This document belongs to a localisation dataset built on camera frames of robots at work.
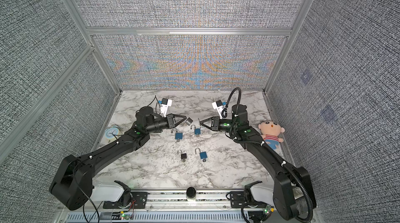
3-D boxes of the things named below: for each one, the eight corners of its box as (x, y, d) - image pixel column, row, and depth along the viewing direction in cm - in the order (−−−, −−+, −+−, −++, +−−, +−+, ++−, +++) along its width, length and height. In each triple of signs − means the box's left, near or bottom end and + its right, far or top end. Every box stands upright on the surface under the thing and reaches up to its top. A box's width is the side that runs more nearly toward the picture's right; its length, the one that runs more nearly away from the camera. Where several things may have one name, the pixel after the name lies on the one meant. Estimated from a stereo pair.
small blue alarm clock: (105, 136, 97) (101, 132, 93) (115, 128, 101) (112, 123, 97) (113, 142, 95) (109, 138, 91) (123, 133, 99) (120, 129, 95)
